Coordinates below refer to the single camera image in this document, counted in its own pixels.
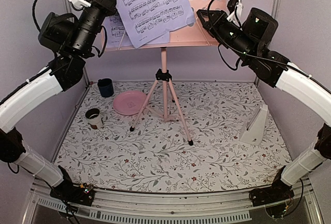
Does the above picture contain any paper coffee cup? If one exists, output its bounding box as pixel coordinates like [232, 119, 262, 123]
[85, 108, 103, 129]

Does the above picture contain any left aluminium frame post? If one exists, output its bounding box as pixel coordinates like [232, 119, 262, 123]
[58, 0, 90, 85]

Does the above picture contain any pink plate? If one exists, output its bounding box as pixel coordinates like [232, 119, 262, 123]
[113, 91, 146, 116]

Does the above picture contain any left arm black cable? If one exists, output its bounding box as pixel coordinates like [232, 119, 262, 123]
[32, 0, 68, 32]

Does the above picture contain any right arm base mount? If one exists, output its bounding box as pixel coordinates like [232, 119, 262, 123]
[249, 181, 294, 206]

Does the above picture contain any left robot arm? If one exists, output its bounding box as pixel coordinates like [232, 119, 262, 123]
[1, 0, 117, 200]

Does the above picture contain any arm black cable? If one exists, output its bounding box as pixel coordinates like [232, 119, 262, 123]
[32, 0, 68, 32]
[206, 0, 331, 93]

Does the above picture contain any pink music stand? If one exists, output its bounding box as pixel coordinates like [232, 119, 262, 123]
[94, 0, 228, 146]

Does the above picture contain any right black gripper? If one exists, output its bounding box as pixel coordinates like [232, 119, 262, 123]
[197, 9, 256, 62]

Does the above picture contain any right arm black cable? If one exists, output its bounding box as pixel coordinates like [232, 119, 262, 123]
[206, 0, 331, 93]

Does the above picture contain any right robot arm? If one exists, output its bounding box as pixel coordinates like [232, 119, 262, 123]
[197, 8, 330, 201]

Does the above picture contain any white metronome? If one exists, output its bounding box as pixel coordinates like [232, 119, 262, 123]
[239, 103, 268, 145]

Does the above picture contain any dark blue mug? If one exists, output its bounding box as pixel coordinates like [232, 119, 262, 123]
[97, 78, 114, 98]

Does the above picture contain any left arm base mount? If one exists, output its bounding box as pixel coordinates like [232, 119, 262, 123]
[50, 166, 95, 206]

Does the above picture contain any front aluminium rail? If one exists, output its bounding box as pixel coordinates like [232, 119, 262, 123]
[22, 178, 324, 223]

